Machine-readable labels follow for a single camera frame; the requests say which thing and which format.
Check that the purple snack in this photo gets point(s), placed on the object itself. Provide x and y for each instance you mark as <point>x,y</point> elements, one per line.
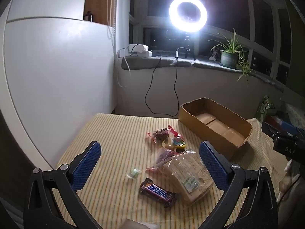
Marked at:
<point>162,157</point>

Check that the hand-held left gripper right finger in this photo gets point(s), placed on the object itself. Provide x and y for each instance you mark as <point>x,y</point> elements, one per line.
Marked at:
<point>212,167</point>

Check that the white window frame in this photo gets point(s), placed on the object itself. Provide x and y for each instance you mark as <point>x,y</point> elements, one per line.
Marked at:
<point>152,20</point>

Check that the person's right hand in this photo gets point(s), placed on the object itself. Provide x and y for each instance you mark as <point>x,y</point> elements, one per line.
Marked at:
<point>289,179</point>

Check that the red dark snack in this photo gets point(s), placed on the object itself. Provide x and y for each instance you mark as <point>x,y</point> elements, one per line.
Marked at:
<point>160,133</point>

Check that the green snack bag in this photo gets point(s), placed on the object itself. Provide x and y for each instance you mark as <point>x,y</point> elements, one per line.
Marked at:
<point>264,108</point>

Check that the dark blue box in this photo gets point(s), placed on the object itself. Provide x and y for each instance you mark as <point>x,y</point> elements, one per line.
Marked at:
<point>156,53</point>

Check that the small figurine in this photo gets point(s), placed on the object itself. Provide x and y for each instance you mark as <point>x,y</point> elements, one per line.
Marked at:
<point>215,53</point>

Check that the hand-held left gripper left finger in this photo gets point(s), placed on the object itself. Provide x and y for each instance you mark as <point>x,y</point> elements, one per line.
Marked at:
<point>87,164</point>

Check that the white cabinet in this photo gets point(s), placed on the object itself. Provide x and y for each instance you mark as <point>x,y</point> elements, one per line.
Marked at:
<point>59,76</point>

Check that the small pale green candy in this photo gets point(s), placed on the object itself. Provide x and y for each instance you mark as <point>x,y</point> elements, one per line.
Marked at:
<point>132,173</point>

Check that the potted spider plant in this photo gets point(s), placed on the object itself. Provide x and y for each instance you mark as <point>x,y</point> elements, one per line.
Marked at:
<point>227,57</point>

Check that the white power strip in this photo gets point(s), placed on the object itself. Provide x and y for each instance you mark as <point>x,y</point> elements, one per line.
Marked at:
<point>139,50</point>

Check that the white lace cloth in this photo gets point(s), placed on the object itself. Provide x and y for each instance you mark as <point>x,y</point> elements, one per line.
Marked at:
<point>295,112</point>

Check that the round brown candy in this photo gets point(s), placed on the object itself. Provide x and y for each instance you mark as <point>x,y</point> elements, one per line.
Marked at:
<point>168,145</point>

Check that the clear bread pack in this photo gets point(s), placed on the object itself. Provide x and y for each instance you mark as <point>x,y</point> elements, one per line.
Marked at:
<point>188,176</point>

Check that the brown chocolate bar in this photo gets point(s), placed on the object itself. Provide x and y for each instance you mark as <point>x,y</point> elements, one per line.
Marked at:
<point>157,192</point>

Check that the cardboard box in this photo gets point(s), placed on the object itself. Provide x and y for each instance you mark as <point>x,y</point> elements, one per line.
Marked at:
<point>207,124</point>

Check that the grey window sill mat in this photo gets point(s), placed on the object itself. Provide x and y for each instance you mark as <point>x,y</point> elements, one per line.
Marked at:
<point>143,63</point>

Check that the black tripod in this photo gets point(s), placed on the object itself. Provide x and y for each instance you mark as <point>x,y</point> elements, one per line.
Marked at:
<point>187,45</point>

